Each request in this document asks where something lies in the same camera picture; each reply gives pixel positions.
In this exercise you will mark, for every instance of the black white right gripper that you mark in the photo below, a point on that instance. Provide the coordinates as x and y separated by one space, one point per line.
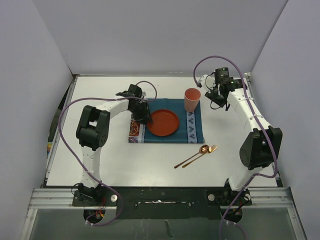
210 94

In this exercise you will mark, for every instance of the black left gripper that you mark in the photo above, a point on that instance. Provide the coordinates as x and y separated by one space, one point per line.
144 116

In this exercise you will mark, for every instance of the red round plate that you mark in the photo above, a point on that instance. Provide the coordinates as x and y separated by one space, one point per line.
164 123

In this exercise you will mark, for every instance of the pink plastic cup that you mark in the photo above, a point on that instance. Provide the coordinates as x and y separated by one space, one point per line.
191 99

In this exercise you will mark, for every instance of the blue patterned placemat cloth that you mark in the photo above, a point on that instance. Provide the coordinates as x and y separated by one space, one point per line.
190 130

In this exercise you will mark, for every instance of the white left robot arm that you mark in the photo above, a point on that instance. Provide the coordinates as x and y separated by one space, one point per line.
93 130

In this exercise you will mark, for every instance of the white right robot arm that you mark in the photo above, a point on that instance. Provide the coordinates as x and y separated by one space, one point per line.
262 144

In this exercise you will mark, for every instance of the copper fork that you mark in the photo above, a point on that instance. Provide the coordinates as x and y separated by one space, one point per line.
211 149

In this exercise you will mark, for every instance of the copper spoon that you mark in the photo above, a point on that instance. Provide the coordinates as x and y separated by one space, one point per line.
192 156

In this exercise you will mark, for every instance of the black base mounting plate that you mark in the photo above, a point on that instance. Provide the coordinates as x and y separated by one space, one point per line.
101 215

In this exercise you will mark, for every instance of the aluminium front rail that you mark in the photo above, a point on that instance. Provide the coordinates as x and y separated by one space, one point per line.
264 197

